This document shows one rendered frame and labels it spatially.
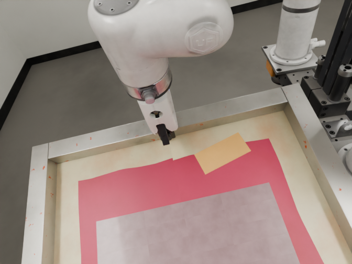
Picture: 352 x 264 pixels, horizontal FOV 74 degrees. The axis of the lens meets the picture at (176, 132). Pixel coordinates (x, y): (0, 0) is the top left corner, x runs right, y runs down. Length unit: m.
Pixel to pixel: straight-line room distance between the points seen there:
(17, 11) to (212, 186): 3.73
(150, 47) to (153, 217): 0.32
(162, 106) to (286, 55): 0.56
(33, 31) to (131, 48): 3.78
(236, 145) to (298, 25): 0.43
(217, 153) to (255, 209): 0.13
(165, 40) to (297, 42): 0.60
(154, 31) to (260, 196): 0.35
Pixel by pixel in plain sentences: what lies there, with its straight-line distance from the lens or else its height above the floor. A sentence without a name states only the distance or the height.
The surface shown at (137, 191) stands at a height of 1.20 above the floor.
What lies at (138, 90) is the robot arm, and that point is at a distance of 0.33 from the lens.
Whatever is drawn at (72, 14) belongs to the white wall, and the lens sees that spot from 3.79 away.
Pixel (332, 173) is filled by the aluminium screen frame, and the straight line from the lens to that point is 0.49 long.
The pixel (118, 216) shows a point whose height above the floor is 1.19.
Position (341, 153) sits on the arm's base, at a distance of 0.61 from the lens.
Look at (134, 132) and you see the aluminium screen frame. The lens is 0.49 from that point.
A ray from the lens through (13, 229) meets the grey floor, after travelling 2.33.
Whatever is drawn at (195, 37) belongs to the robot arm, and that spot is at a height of 1.49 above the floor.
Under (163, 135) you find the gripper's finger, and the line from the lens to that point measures 0.41.
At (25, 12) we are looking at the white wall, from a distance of 3.95.
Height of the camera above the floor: 1.61
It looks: 48 degrees down
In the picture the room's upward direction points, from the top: 15 degrees counter-clockwise
